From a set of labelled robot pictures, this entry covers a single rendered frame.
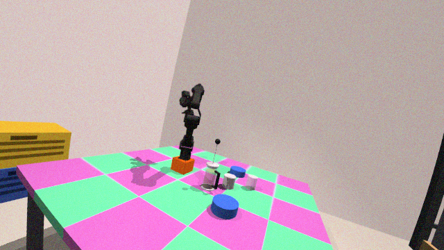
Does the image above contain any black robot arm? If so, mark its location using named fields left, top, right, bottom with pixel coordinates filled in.
left=178, top=83, right=205, bottom=161

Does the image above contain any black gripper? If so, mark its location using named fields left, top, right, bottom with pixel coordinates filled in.
left=182, top=90, right=194, bottom=115

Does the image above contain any blue short cylinder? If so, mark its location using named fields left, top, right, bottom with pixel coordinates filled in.
left=230, top=166, right=246, bottom=178
left=210, top=194, right=239, bottom=219

